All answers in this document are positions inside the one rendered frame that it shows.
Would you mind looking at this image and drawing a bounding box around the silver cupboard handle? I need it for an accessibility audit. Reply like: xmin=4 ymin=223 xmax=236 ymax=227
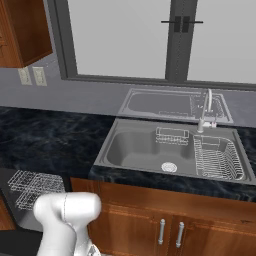
xmin=175 ymin=221 xmax=186 ymax=249
xmin=157 ymin=218 xmax=167 ymax=246

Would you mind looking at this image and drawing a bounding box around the wooden cupboard door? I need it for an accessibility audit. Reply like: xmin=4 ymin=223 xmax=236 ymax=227
xmin=170 ymin=214 xmax=256 ymax=256
xmin=87 ymin=203 xmax=174 ymax=256

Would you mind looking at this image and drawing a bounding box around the grey framed window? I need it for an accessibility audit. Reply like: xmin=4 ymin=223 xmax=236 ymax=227
xmin=46 ymin=0 xmax=256 ymax=91

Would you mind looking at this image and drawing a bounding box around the wooden wall cupboard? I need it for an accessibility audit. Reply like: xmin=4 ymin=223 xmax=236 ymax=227
xmin=0 ymin=0 xmax=54 ymax=69

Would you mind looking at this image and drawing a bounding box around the beige wall outlet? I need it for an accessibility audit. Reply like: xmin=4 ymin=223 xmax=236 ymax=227
xmin=17 ymin=66 xmax=33 ymax=86
xmin=31 ymin=66 xmax=48 ymax=87

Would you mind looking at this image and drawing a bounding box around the black window latch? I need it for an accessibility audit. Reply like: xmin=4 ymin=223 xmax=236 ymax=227
xmin=160 ymin=15 xmax=204 ymax=34

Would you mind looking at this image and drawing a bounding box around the small wire sink caddy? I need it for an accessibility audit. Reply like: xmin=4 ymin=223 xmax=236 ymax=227
xmin=154 ymin=126 xmax=191 ymax=146

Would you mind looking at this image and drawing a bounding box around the wire dish rack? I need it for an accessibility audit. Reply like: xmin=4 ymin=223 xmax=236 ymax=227
xmin=192 ymin=134 xmax=246 ymax=182

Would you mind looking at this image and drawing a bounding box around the grey steel sink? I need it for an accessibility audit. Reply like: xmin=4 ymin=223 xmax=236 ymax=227
xmin=93 ymin=118 xmax=256 ymax=186

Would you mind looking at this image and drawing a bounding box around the wire dishwasher rack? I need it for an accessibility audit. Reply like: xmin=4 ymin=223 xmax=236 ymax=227
xmin=7 ymin=169 xmax=66 ymax=195
xmin=15 ymin=188 xmax=66 ymax=212

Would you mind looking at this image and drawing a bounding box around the wooden false drawer panel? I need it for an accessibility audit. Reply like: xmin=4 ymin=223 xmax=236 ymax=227
xmin=69 ymin=177 xmax=256 ymax=225

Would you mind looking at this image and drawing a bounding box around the silver tap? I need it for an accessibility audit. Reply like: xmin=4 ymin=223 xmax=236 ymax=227
xmin=196 ymin=88 xmax=218 ymax=134

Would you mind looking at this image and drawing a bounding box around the black dishwasher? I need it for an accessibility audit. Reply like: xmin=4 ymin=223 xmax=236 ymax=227
xmin=0 ymin=167 xmax=72 ymax=234

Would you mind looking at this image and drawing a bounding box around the wooden base cupboard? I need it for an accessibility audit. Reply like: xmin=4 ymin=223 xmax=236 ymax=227
xmin=0 ymin=194 xmax=17 ymax=232

